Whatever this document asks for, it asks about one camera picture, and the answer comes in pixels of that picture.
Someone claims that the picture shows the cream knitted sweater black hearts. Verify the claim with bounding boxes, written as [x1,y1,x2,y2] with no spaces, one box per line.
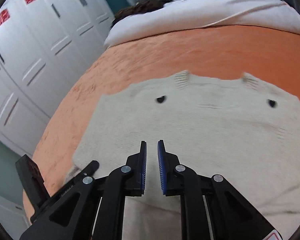
[68,71,300,239]

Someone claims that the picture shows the dark clothes pile on bed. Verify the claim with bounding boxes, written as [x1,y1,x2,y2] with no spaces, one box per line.
[111,0,173,27]

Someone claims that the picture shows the white wardrobe with red stickers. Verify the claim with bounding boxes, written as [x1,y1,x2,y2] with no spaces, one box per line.
[0,0,113,156]

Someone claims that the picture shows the orange plush bed blanket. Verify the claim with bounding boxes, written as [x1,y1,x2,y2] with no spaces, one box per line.
[22,24,300,227]

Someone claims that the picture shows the white folded duvet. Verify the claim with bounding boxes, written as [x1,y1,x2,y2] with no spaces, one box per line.
[104,0,300,48]

